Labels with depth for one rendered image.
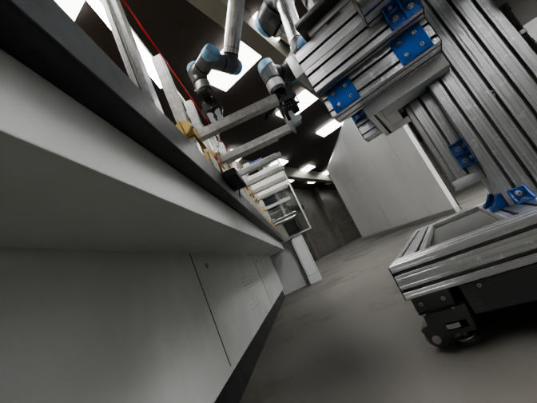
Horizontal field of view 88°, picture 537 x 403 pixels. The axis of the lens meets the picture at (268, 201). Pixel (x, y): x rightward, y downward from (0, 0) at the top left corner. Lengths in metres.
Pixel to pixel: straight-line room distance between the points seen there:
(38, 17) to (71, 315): 0.40
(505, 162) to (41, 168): 1.08
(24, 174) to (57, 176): 0.03
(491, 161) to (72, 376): 1.11
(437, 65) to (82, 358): 1.13
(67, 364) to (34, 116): 0.35
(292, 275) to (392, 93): 2.96
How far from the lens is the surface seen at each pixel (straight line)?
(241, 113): 0.95
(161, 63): 1.10
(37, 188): 0.38
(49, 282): 0.55
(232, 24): 1.49
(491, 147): 1.09
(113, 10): 0.89
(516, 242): 0.79
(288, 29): 1.41
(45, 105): 0.36
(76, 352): 0.55
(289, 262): 3.71
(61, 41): 0.37
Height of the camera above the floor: 0.34
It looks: 13 degrees up
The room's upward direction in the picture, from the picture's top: 25 degrees counter-clockwise
